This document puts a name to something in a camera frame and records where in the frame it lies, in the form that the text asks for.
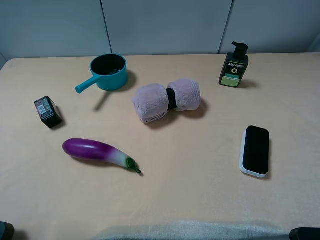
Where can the black and white eraser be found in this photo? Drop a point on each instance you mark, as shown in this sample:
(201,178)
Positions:
(255,151)

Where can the black robot base right corner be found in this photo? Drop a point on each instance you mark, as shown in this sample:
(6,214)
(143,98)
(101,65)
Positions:
(305,233)

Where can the black robot base left corner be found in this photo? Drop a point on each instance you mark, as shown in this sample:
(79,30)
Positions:
(7,231)

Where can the rolled pink towel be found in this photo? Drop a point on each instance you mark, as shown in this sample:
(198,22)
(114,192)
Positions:
(152,102)

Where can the purple toy eggplant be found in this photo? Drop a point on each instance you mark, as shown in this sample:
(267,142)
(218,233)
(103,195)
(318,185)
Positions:
(91,150)

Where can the black pump soap bottle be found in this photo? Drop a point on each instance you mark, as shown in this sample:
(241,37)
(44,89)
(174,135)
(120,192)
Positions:
(235,66)

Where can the small black box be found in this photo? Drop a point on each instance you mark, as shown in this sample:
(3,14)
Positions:
(48,112)

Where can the teal saucepan with handle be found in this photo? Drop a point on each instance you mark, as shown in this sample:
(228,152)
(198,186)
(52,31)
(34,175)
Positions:
(109,73)

